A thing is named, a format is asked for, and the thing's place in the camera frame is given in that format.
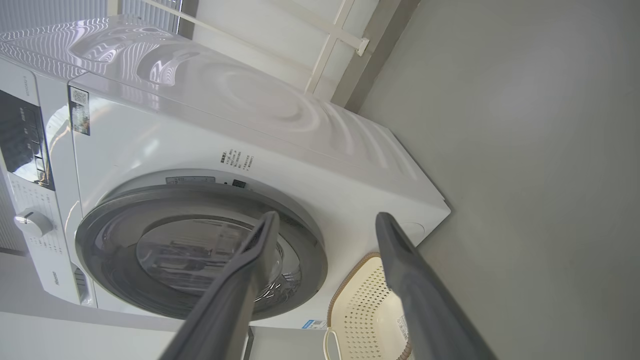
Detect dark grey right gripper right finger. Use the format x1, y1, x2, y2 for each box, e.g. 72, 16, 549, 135
375, 212, 497, 360

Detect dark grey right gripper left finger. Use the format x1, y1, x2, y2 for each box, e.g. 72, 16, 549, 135
159, 211, 281, 360

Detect washer door glass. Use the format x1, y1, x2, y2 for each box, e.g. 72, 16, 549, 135
75, 184, 329, 322

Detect cream perforated laundry basket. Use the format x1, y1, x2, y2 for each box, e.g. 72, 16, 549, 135
322, 252, 416, 360

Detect white front-load washing machine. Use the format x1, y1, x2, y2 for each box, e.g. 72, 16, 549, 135
0, 15, 452, 331

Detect white washing machine dial knob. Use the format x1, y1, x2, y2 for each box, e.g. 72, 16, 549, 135
14, 210, 54, 238

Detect black appliance display panel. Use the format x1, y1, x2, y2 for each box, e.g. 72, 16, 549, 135
0, 90, 55, 191

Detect round white filter cover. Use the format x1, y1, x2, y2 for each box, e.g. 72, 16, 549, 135
400, 222, 426, 247

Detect grey instruction label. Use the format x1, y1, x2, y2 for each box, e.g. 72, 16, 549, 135
165, 175, 217, 185

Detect QR code sticker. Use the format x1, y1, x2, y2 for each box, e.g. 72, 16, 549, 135
69, 87, 91, 136

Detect grey vertical blinds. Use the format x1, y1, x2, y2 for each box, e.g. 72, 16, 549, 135
0, 0, 183, 36

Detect white metal rack frame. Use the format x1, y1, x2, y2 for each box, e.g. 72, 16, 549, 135
142, 0, 371, 96

